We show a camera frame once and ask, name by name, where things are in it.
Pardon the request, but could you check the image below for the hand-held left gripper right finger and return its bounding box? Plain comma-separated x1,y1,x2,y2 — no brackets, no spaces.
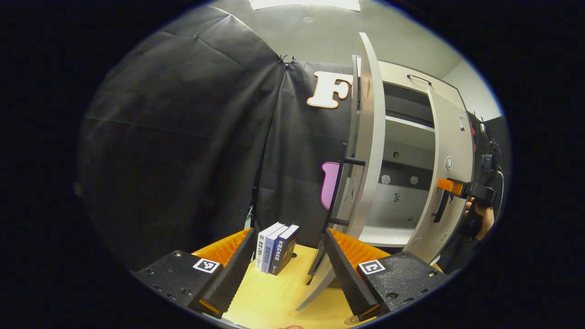
324,228,451,320

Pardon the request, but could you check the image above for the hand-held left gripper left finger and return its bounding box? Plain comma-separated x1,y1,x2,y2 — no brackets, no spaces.
133,228,256,319

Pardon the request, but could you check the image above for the grey and white cabinet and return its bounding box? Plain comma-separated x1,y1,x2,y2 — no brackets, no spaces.
352,55,476,249

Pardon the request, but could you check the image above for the white book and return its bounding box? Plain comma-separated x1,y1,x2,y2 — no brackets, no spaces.
255,222,285,272

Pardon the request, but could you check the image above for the lavender book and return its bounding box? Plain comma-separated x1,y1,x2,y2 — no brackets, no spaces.
264,224,290,275

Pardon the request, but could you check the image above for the dark blue book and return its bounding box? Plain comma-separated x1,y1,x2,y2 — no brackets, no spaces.
270,224,300,276

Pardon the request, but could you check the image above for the black backdrop cloth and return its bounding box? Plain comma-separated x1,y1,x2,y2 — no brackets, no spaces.
78,5,510,275

